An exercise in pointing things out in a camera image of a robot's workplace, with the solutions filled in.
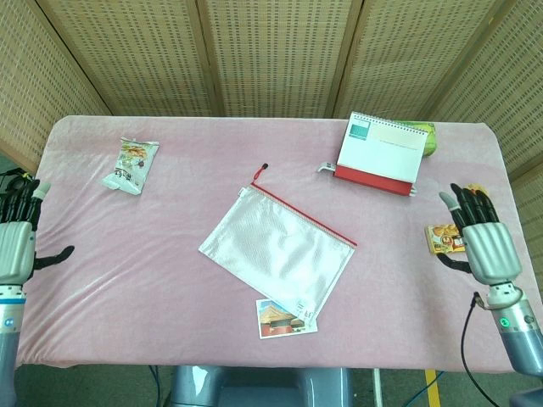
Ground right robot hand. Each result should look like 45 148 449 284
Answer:
439 182 523 285

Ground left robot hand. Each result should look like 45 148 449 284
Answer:
0 180 76 285

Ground clear mesh zipper pouch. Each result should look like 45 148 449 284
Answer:
198 162 358 319

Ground white green snack bag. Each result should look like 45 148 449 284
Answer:
100 136 160 197

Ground orange snack box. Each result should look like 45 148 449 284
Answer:
424 223 467 256

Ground green tissue pack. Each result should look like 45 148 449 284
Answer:
396 120 437 158

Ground pink tablecloth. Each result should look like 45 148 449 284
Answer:
15 114 531 374

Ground spiral desk calendar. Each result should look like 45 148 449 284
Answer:
337 111 428 184

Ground palace picture postcard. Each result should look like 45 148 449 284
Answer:
255 298 318 340

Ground grey robot torso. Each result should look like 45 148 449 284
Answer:
169 365 353 407

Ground woven folding screen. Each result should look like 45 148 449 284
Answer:
0 0 543 181

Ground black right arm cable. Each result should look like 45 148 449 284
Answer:
461 292 510 407

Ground blue floor cable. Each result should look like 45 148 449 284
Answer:
148 365 162 407

